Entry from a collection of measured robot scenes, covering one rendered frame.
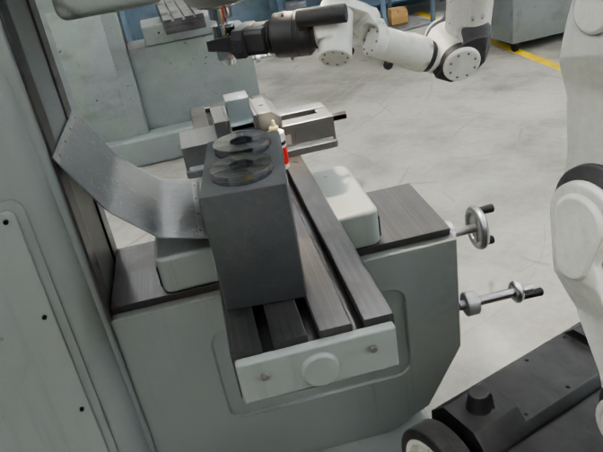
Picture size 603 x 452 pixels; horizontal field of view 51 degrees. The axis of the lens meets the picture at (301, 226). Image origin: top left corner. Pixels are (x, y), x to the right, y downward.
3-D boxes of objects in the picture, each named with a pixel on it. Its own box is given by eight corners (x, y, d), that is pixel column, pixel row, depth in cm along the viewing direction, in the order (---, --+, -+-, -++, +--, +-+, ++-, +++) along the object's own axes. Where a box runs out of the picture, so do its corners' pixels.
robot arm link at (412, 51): (367, 45, 133) (442, 67, 141) (380, 73, 126) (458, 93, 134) (390, -1, 127) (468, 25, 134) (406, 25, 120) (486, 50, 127)
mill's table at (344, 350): (268, 115, 198) (264, 91, 194) (405, 367, 89) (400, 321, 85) (195, 130, 195) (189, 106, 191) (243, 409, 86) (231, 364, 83)
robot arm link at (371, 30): (314, 6, 127) (372, 24, 132) (312, 47, 125) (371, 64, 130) (329, -11, 121) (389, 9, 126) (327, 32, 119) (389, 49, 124)
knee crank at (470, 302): (536, 288, 161) (536, 268, 158) (548, 301, 156) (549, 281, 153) (454, 308, 159) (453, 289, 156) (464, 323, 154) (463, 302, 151)
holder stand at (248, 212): (296, 228, 113) (278, 121, 103) (307, 298, 93) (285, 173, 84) (229, 239, 113) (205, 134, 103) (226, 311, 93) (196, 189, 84)
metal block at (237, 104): (249, 115, 148) (244, 90, 145) (253, 122, 142) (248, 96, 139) (227, 119, 147) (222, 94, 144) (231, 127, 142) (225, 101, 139)
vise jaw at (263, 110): (273, 110, 152) (270, 94, 150) (283, 126, 141) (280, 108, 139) (249, 116, 151) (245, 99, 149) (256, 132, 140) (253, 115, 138)
